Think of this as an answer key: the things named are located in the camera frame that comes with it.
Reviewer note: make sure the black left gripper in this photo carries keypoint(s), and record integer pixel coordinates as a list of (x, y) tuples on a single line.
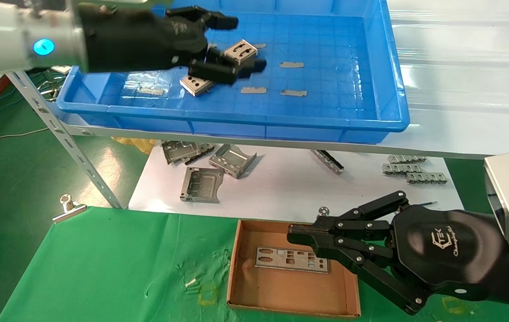
[(138, 40)]

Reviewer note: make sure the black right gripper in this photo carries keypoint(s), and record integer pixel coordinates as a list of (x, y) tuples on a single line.
[(447, 250)]

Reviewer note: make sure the shallow cardboard box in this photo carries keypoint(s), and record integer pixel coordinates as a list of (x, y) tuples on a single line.
[(281, 290)]

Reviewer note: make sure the blue plastic tray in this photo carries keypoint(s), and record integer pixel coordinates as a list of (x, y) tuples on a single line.
[(326, 116)]

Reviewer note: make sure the silver binder clip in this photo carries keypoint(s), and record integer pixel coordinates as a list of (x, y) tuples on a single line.
[(70, 213), (320, 213)]

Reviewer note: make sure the thin metal rod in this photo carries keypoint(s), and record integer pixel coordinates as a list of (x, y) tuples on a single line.
[(429, 204)]

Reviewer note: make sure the grey metal connector strip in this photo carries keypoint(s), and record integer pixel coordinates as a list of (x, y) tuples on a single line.
[(426, 178), (401, 169), (406, 159)]

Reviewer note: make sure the metal strip in bin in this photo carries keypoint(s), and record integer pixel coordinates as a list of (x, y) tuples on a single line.
[(294, 93)]

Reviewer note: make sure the white base board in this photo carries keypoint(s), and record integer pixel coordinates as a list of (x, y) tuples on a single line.
[(281, 188)]

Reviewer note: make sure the ribbed grey metal part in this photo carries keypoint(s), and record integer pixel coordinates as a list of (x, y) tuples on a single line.
[(206, 148)]

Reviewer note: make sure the white power adapter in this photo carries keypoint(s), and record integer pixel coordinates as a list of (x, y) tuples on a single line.
[(62, 69)]

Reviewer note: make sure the grey perforated shelf upright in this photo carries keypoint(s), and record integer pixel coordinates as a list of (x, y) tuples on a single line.
[(64, 134)]

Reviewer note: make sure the small white tape scrap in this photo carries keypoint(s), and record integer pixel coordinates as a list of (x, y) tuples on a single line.
[(190, 282)]

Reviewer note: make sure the white shelf board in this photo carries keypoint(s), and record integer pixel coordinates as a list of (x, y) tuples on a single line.
[(460, 67)]

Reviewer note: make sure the green table cloth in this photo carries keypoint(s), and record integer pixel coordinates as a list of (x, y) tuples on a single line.
[(102, 268)]

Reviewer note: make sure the narrow grey metal rail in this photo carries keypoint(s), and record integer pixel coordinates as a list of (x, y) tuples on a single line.
[(327, 162)]

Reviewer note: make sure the grey sheet metal bracket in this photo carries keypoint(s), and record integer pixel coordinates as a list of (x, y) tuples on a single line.
[(176, 151)]

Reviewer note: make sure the open grey metal bracket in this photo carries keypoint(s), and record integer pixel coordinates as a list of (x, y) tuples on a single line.
[(232, 160)]

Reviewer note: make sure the dark grey metal frame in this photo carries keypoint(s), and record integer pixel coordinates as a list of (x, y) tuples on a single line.
[(201, 185)]

